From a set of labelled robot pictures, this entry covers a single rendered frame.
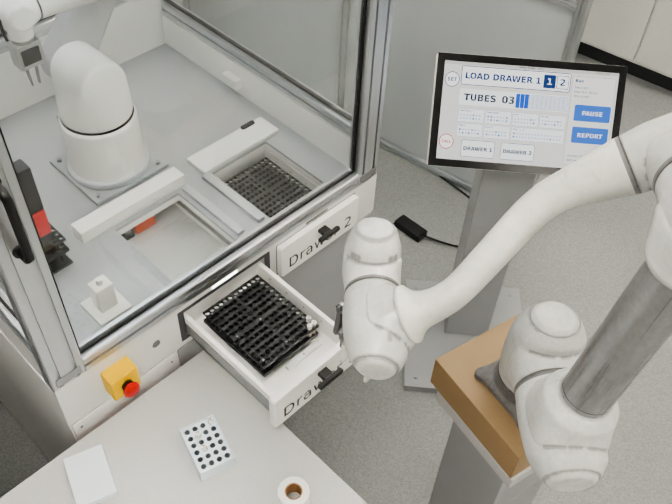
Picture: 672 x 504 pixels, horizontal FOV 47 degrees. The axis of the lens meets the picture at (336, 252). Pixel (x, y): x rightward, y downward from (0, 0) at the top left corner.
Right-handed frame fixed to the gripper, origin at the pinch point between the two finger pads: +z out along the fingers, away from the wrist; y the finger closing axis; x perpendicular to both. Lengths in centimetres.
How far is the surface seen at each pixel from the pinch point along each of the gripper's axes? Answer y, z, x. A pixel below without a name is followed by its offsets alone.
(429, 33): 103, 32, -153
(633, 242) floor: 2, 98, -184
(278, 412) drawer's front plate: 8.1, 13.0, 15.8
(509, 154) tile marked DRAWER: 19, 0, -81
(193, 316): 43.4, 15.3, 12.0
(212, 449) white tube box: 15.0, 21.5, 29.6
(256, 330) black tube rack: 27.1, 10.9, 5.5
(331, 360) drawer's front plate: 8.1, 9.3, -0.7
